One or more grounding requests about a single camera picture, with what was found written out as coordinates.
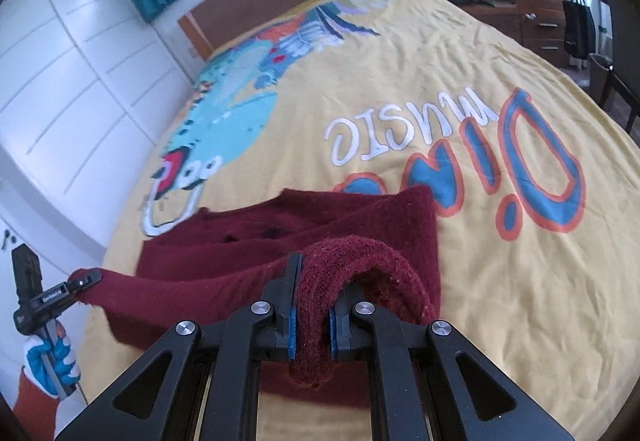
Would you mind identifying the yellow printed blanket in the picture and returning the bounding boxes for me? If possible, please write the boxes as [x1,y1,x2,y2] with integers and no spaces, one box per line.
[82,0,640,441]

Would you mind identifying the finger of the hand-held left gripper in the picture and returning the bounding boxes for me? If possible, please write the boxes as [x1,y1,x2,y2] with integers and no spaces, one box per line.
[67,270,104,296]

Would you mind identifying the person's left forearm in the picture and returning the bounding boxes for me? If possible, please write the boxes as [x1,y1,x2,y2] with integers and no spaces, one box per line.
[7,368,65,441]

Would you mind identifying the black tote bag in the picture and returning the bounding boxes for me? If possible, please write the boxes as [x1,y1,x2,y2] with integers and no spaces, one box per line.
[562,0,598,59]

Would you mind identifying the dark red knitted sweater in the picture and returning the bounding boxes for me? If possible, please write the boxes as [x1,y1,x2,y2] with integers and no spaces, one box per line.
[67,185,443,409]

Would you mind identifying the white wardrobe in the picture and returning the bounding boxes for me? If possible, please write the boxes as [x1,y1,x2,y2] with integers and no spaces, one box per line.
[0,0,206,422]

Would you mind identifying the grey office chair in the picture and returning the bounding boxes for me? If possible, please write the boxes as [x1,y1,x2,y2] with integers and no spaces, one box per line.
[587,51,640,132]

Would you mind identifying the person's left hand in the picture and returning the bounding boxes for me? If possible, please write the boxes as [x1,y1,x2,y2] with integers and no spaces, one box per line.
[22,320,82,398]

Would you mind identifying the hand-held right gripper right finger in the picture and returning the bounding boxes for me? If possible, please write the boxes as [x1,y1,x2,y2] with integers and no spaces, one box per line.
[327,283,576,441]

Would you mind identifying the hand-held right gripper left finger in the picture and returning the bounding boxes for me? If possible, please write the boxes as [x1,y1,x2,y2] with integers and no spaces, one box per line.
[55,251,306,441]

